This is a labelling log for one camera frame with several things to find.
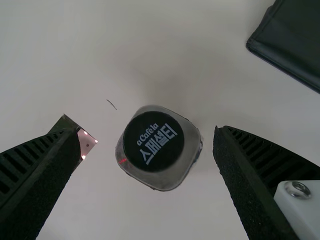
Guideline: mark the dark coffee bottle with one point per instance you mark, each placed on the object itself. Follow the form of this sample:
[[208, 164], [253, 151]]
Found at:
[[155, 145]]

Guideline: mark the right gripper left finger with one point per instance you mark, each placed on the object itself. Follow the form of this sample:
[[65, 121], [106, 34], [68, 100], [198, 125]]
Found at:
[[32, 180]]

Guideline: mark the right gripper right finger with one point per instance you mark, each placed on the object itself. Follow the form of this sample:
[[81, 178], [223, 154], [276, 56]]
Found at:
[[255, 175]]

